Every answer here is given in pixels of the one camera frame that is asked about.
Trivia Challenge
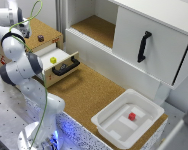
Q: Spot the white cabinet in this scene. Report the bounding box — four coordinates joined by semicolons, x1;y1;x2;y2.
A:
62;0;188;108

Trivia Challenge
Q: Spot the purple block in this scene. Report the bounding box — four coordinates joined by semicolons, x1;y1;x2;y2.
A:
37;34;45;43

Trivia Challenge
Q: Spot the green cable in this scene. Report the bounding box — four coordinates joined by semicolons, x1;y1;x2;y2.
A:
8;0;50;150

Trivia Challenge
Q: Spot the yellow block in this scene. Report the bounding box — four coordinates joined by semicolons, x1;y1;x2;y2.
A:
49;56;58;65

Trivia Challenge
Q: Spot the wooden drawer box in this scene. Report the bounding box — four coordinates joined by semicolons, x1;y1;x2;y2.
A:
0;17;65;83

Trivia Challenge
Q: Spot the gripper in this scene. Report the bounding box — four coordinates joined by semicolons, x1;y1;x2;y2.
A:
19;21;32;39

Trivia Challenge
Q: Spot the black drawer handle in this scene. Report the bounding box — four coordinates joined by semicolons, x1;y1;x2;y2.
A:
51;56;81;77

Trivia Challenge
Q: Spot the white plastic box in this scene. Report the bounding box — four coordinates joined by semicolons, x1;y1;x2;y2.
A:
90;88;166;150

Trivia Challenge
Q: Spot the black door handle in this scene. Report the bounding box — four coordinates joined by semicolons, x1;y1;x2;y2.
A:
136;30;153;64

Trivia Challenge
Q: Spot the wooden drawer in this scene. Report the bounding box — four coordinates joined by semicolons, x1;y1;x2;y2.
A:
33;45;81;89

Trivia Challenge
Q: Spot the pink block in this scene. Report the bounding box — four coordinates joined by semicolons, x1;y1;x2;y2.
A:
128;112;137;122

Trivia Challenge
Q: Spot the white sliding door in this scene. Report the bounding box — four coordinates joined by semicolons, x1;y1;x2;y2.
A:
111;5;188;87

